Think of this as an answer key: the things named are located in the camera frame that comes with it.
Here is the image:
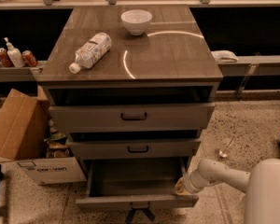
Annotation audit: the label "white folded cloth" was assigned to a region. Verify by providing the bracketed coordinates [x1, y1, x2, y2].
[212, 50, 238, 63]

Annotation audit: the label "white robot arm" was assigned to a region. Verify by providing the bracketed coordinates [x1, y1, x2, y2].
[175, 159, 280, 224]

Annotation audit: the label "grey side shelf right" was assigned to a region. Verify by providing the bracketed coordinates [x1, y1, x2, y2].
[217, 55, 280, 101]

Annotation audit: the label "brown cardboard box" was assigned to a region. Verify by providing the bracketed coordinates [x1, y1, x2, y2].
[0, 89, 86, 185]

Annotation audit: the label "red soda can left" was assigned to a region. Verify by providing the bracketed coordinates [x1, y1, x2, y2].
[0, 48, 13, 67]

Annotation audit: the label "grey drawer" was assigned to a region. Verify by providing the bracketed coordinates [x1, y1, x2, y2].
[77, 157, 199, 211]
[49, 103, 215, 133]
[69, 139, 201, 160]

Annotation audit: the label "blue tape cross mark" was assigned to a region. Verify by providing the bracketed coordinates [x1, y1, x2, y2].
[124, 208, 156, 224]

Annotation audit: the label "grey middle drawer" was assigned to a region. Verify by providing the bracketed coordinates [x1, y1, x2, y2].
[69, 139, 201, 160]

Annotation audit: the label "white ceramic bowl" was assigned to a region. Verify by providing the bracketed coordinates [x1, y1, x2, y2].
[120, 9, 152, 35]

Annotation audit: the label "grey top drawer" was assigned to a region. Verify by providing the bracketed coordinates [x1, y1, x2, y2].
[49, 103, 215, 133]

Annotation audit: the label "metal ladle on floor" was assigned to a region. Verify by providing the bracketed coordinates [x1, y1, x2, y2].
[218, 136, 235, 158]

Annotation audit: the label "red soda can right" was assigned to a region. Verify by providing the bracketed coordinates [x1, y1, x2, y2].
[22, 50, 38, 67]

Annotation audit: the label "clear plastic water bottle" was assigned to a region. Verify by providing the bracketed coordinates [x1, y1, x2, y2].
[69, 33, 112, 74]

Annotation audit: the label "grey side shelf left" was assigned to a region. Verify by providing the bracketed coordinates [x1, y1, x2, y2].
[0, 61, 46, 82]

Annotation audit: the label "snack bags in box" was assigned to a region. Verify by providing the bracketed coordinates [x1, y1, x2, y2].
[45, 119, 72, 159]

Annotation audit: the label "red soda can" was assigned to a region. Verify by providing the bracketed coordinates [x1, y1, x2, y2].
[0, 48, 13, 67]
[22, 50, 38, 67]

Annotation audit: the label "grey side shelf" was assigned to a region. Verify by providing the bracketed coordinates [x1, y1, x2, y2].
[217, 55, 280, 101]
[0, 61, 46, 82]

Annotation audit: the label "white pump dispenser bottle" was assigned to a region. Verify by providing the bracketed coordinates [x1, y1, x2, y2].
[5, 37, 25, 68]

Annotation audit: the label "grey bottom drawer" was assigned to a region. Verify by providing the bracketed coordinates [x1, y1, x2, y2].
[77, 157, 199, 211]

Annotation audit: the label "grey wooden drawer cabinet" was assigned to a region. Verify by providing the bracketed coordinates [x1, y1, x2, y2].
[37, 5, 224, 173]

